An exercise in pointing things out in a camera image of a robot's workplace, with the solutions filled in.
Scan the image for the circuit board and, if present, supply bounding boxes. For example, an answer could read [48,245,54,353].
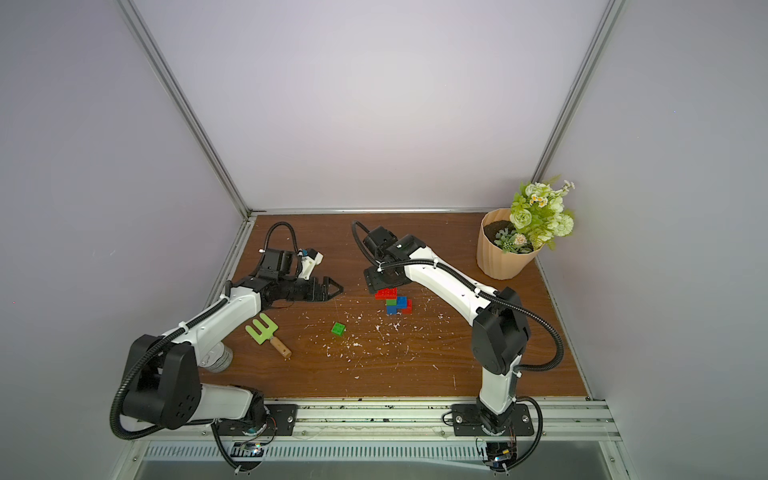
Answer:
[484,442,517,466]
[230,441,265,461]

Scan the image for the left black corrugated cable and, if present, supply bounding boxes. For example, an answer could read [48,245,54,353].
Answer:
[109,221,301,442]

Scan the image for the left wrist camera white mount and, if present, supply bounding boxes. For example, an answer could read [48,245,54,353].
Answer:
[297,249,323,280]

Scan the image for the right circuit board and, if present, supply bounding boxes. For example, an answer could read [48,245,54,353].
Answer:
[484,442,517,466]

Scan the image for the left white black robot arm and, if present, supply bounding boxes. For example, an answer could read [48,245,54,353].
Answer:
[109,249,343,440]

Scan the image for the aluminium front rail frame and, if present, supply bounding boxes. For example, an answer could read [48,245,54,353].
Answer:
[112,397,637,479]

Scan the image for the green white artificial flowers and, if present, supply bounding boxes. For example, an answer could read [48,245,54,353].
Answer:
[492,177,576,254]

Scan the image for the beige ribbed flower pot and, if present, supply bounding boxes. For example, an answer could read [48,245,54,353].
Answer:
[476,208,539,280]

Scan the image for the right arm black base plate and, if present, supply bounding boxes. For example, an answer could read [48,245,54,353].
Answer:
[450,403,534,437]

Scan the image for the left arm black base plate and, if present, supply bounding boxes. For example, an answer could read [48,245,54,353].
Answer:
[216,403,298,437]

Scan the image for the right black corrugated cable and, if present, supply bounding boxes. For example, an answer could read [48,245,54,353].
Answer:
[350,220,566,373]

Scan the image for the black corrugated cable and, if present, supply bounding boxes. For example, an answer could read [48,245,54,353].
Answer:
[350,220,566,373]
[109,221,301,442]

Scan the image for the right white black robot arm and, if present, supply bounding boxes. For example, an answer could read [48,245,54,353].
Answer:
[351,221,531,436]

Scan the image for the red long lego brick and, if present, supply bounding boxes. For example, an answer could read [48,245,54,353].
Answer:
[375,288,398,300]

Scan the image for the green toy rake wooden handle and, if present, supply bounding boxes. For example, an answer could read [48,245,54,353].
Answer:
[245,312,292,359]

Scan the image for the left circuit board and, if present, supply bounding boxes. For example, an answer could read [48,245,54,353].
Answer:
[230,441,265,461]

